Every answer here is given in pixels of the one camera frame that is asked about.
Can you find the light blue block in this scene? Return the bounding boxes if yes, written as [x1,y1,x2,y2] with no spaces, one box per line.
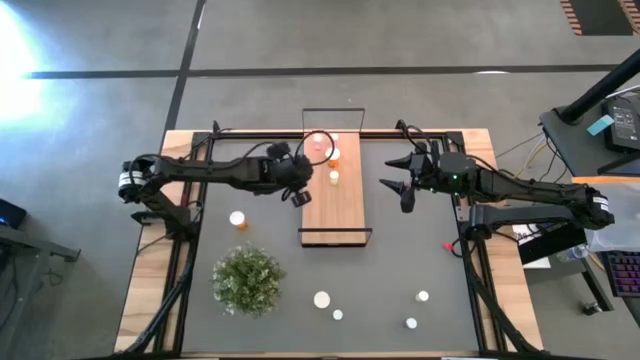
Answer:
[587,114,615,137]

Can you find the grey table mat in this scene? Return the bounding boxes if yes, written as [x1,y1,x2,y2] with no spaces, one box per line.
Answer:
[182,139,481,353]

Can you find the black electronic box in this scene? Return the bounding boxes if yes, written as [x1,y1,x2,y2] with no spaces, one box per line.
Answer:
[602,97,640,154]

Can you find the black backlit keyboard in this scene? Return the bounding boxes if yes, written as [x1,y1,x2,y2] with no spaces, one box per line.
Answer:
[602,249,640,300]

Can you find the white paper sheet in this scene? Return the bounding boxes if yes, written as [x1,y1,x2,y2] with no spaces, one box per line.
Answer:
[512,223,552,270]

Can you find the clear plastic storage bin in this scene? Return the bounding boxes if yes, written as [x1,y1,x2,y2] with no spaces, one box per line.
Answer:
[572,175,640,254]

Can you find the black desk frame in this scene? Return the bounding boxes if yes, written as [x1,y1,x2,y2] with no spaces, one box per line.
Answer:
[517,222,615,312]

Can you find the green potted plant black pot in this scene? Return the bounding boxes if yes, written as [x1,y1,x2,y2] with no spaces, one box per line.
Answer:
[211,243,288,319]

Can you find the black device blue light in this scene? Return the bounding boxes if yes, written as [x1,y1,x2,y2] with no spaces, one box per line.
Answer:
[0,198,29,230]

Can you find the dark grey side desk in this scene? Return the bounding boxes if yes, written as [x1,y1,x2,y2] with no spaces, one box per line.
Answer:
[539,97,640,176]

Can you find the black round pole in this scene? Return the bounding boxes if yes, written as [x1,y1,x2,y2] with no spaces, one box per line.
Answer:
[559,49,640,124]

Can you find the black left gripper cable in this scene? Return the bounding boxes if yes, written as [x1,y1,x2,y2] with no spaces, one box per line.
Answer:
[293,129,337,167]

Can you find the clear plastic water bottle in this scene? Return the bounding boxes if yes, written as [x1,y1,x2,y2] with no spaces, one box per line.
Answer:
[556,243,591,264]

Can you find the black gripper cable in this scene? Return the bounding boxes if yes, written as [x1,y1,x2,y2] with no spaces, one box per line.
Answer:
[395,118,442,151]
[293,129,337,167]

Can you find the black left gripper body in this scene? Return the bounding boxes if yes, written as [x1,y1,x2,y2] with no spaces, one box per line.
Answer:
[262,142,315,209]

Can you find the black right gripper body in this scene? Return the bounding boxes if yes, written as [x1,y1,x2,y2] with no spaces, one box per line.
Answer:
[399,142,444,214]

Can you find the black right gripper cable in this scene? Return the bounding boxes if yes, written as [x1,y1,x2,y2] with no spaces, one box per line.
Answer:
[395,118,442,151]

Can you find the dark doormat striped edges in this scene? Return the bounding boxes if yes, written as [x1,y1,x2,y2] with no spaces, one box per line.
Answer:
[559,0,640,36]

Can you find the grey metal stand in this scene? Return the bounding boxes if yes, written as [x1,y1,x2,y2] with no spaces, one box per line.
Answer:
[0,224,81,360]

